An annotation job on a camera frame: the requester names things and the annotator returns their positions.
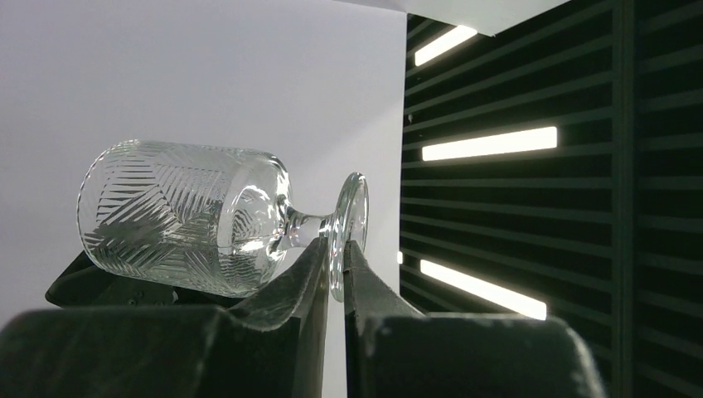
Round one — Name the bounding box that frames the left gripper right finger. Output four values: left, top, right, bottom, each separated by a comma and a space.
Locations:
343, 240, 604, 397

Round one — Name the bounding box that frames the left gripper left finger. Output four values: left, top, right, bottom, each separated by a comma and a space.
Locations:
1, 239, 327, 397

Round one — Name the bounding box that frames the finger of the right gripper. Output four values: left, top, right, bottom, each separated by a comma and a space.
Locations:
45, 251, 241, 308

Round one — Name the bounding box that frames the clear patterned glass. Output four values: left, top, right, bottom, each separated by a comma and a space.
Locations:
76, 139, 369, 301

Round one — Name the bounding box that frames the ceiling light strip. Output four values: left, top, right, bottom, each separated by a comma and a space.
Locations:
419, 260, 547, 321
421, 126, 558, 162
414, 26, 478, 66

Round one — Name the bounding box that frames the black slatted ceiling panel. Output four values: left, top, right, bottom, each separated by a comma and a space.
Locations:
400, 1, 702, 397

